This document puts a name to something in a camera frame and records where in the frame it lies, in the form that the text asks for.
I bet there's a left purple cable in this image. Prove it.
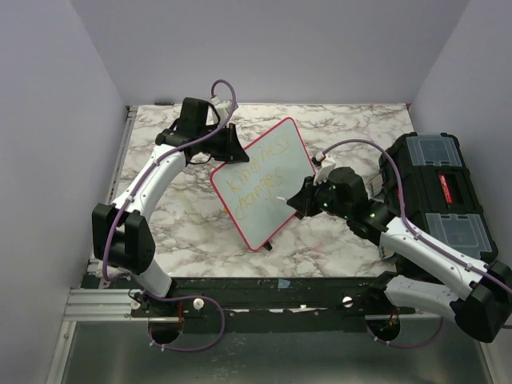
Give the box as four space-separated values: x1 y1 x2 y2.
102 79 226 353

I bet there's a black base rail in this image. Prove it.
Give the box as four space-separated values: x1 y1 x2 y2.
82 275 417 335

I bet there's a pink framed whiteboard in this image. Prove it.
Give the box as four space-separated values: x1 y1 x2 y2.
210 117 314 251

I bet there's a black plastic toolbox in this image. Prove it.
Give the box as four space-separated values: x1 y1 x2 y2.
386 133 498 263

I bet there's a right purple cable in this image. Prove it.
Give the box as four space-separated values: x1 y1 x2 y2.
319 138 512 349

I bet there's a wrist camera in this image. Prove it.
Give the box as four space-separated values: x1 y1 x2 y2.
210 96 238 122
312 151 337 185

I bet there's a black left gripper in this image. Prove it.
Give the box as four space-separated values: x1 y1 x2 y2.
198 123 249 162

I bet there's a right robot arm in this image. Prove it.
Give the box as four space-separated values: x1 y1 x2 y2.
286 167 511 343

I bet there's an aluminium frame profile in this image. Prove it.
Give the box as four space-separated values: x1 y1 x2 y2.
46 106 138 383

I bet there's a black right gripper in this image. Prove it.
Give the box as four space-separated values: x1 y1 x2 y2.
288 174 351 220

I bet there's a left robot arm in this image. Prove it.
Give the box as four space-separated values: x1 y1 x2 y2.
92 96 249 316

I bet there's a purple cable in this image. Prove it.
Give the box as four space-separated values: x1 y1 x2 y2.
102 79 226 353
319 138 512 349

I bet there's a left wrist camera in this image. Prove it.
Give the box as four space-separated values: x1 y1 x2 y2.
210 96 238 122

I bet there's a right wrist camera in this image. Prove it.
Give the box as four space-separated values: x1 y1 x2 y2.
312 151 337 185

